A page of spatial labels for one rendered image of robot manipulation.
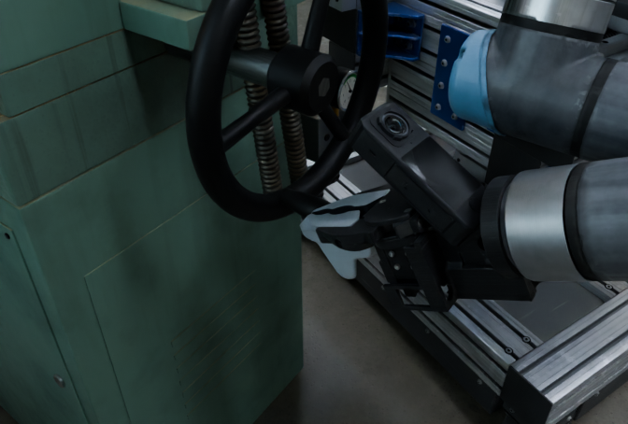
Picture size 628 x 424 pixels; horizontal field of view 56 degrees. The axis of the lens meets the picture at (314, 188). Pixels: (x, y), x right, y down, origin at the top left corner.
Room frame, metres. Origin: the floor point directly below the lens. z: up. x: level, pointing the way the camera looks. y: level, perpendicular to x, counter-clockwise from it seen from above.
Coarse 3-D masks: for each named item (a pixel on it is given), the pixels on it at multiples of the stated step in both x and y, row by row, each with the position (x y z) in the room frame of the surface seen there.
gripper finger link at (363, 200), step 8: (368, 192) 0.42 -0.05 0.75; (376, 192) 0.41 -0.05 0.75; (384, 192) 0.40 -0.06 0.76; (344, 200) 0.42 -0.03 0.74; (352, 200) 0.41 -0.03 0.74; (360, 200) 0.41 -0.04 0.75; (368, 200) 0.40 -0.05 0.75; (376, 200) 0.39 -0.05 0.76; (320, 208) 0.42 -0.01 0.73; (328, 208) 0.41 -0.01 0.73; (336, 208) 0.41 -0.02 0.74; (344, 208) 0.41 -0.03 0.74; (352, 208) 0.40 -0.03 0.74; (360, 208) 0.39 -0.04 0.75; (368, 208) 0.39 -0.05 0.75
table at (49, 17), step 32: (0, 0) 0.48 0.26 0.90; (32, 0) 0.50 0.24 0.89; (64, 0) 0.52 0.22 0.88; (96, 0) 0.55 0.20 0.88; (128, 0) 0.56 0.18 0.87; (160, 0) 0.56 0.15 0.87; (256, 0) 0.59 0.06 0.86; (288, 0) 0.63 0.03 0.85; (0, 32) 0.47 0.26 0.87; (32, 32) 0.49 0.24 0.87; (64, 32) 0.52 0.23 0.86; (96, 32) 0.54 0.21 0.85; (160, 32) 0.53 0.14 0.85; (192, 32) 0.51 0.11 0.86; (0, 64) 0.46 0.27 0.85
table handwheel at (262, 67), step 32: (224, 0) 0.43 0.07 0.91; (320, 0) 0.53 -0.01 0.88; (384, 0) 0.60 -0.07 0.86; (224, 32) 0.42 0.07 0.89; (320, 32) 0.52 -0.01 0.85; (384, 32) 0.61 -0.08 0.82; (192, 64) 0.41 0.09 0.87; (224, 64) 0.41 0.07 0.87; (256, 64) 0.53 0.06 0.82; (288, 64) 0.50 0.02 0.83; (320, 64) 0.50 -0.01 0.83; (192, 96) 0.40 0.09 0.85; (288, 96) 0.48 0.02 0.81; (320, 96) 0.49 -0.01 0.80; (352, 96) 0.60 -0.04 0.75; (192, 128) 0.40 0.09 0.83; (224, 128) 0.43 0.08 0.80; (352, 128) 0.57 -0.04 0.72; (192, 160) 0.40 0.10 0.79; (224, 160) 0.41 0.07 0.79; (320, 160) 0.55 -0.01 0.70; (224, 192) 0.40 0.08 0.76; (320, 192) 0.52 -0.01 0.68
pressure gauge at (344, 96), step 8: (344, 72) 0.79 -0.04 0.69; (352, 72) 0.79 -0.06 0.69; (344, 80) 0.77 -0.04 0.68; (352, 80) 0.80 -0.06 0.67; (344, 88) 0.78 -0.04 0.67; (352, 88) 0.80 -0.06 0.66; (336, 96) 0.77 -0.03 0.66; (344, 96) 0.78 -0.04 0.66; (336, 104) 0.77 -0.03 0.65; (344, 104) 0.78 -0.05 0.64; (336, 112) 0.80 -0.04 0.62
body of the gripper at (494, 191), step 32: (384, 224) 0.34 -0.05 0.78; (416, 224) 0.33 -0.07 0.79; (480, 224) 0.30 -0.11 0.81; (384, 256) 0.35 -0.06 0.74; (416, 256) 0.32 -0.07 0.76; (448, 256) 0.33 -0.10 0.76; (480, 256) 0.31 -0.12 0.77; (384, 288) 0.33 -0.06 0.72; (416, 288) 0.32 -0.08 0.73; (448, 288) 0.32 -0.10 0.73; (480, 288) 0.30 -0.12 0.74; (512, 288) 0.29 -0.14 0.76
